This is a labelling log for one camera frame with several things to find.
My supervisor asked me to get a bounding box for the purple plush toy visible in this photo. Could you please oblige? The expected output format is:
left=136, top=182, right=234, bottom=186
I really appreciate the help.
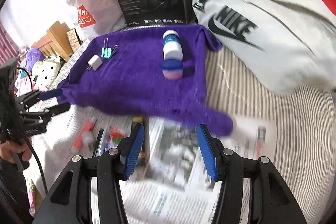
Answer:
left=26, top=48, right=45, bottom=72

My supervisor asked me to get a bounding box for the wooden headboard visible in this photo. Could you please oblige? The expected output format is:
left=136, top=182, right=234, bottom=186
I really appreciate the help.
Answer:
left=31, top=21, right=74, bottom=62

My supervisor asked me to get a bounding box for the brown patterned box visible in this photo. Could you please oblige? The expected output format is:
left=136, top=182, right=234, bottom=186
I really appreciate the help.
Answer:
left=67, top=28, right=83, bottom=53

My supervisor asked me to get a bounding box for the teal binder clip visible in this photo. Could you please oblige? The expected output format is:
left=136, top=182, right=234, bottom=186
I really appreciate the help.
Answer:
left=101, top=38, right=119, bottom=59

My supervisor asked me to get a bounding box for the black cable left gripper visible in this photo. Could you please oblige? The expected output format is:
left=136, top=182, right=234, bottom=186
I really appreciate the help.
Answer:
left=15, top=66, right=49, bottom=195

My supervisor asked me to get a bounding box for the striped bed sheet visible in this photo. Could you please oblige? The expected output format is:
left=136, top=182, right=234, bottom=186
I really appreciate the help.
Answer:
left=49, top=27, right=334, bottom=224

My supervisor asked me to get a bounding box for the newspaper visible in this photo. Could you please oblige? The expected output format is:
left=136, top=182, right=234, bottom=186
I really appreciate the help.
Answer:
left=31, top=104, right=276, bottom=224

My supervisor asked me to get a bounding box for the left hand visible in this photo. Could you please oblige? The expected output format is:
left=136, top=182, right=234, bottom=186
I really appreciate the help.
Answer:
left=0, top=140, right=32, bottom=164

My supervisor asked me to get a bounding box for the white charger plug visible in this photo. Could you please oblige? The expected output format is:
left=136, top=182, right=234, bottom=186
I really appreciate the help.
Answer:
left=87, top=55, right=102, bottom=71

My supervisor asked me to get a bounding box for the white spotted plush toy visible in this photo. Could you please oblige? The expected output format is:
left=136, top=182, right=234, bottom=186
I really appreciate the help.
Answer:
left=31, top=56, right=61, bottom=91

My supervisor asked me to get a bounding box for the blue pink round container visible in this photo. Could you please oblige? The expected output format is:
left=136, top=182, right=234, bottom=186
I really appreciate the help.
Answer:
left=161, top=59, right=183, bottom=80

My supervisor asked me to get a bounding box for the black gold battery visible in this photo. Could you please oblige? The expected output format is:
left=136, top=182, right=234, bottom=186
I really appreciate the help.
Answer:
left=131, top=116, right=148, bottom=168

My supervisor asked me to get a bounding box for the white blue pill bottle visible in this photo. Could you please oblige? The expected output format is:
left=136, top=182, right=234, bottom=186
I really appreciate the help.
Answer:
left=163, top=30, right=183, bottom=61

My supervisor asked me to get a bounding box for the purple towel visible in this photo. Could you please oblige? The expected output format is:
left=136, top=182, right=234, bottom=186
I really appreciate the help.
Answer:
left=58, top=25, right=234, bottom=136

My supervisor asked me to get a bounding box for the grey Nike bag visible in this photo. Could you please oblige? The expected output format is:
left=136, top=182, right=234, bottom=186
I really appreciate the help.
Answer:
left=193, top=0, right=335, bottom=94

